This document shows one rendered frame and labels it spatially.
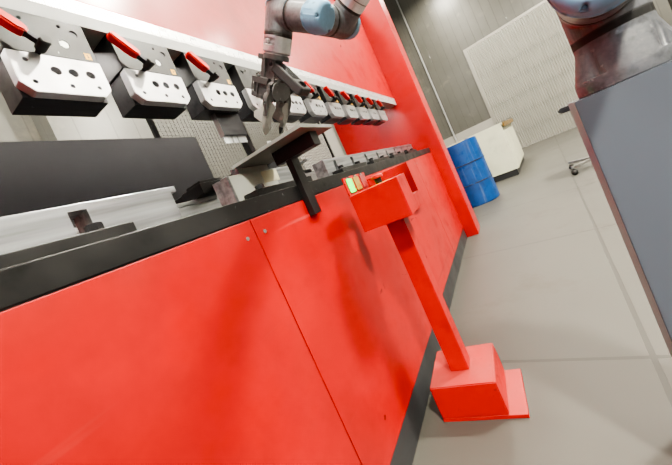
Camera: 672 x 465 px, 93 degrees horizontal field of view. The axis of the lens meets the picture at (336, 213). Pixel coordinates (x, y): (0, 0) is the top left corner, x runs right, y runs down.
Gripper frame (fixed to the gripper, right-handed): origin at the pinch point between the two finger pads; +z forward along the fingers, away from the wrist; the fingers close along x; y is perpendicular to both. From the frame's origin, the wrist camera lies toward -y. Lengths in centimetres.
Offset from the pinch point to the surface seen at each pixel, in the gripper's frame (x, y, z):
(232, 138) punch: 3.5, 14.0, 5.5
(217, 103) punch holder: 7.8, 15.9, -4.5
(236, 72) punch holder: -7.9, 26.2, -12.9
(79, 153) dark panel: 26, 63, 21
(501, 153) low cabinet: -481, -33, 48
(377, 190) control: -11.4, -31.1, 10.8
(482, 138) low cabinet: -481, 1, 33
